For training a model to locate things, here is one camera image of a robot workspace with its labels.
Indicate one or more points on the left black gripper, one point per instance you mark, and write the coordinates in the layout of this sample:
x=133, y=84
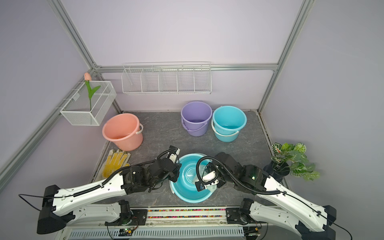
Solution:
x=174, y=167

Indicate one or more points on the teal bucket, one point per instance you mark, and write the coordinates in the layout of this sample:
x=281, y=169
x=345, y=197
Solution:
x=227, y=122
x=184, y=187

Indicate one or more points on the pink plastic bucket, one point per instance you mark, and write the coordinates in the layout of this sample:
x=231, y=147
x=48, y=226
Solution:
x=125, y=131

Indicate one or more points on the purple bucket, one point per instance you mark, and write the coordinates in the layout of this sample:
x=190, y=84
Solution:
x=195, y=117

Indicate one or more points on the mint green cloth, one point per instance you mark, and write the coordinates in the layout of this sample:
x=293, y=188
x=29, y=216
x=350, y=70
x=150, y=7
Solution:
x=211, y=187

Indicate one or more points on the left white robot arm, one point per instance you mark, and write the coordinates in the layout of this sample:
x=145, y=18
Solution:
x=59, y=205

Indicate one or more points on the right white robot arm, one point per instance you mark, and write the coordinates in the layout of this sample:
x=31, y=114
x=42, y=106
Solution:
x=291, y=212

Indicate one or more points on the yellow white work glove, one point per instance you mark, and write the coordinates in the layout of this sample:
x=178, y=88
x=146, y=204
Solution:
x=116, y=159

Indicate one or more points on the potted green plant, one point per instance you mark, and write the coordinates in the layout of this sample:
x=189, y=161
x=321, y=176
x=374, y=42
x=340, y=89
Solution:
x=289, y=159

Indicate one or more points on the pink artificial tulip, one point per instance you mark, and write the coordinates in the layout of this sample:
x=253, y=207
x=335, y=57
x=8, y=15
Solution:
x=91, y=91

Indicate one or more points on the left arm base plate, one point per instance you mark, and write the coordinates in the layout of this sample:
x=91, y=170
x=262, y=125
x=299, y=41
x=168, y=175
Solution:
x=137, y=217

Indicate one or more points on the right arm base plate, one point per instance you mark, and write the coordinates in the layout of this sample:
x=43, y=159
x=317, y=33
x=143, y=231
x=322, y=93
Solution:
x=235, y=216

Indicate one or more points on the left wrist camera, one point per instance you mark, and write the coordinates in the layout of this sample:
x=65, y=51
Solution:
x=173, y=154

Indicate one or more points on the white vented cable duct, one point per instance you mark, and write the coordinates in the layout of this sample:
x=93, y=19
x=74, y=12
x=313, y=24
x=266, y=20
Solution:
x=155, y=233

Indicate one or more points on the white wire basket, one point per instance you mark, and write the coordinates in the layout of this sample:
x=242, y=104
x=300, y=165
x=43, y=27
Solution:
x=77, y=109

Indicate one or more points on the long white wire shelf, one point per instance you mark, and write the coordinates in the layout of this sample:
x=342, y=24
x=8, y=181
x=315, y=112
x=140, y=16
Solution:
x=167, y=78

